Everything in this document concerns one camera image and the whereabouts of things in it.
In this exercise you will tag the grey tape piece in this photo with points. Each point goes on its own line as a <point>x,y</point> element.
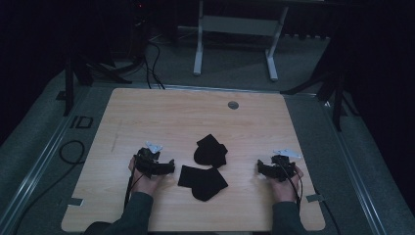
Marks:
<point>315,198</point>
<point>75,202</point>

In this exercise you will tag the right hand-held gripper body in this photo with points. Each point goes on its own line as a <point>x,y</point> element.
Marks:
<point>281,169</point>

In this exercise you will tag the black metal stand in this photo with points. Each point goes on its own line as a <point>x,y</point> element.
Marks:
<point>78,71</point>
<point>336,94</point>

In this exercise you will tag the white desk frame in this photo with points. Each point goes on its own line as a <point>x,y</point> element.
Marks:
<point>238,25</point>

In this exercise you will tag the grey table grommet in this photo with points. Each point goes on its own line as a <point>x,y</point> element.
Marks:
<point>233,105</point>

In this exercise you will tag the person's right hand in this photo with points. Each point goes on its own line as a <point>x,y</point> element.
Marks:
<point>284,191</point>

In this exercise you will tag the wide black cloth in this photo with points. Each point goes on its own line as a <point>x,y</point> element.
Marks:
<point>203,182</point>

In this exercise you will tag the person's left hand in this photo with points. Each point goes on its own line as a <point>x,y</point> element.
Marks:
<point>146,184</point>

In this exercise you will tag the black floor tape marking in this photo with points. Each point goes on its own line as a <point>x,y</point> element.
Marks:
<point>81,122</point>

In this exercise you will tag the rounded black cloth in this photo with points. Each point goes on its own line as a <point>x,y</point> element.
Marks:
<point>210,151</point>

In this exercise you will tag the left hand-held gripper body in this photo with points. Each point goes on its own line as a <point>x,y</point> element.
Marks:
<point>147,162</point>

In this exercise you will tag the metal floor rail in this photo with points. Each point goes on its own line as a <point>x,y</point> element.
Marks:
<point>36,169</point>
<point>355,169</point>

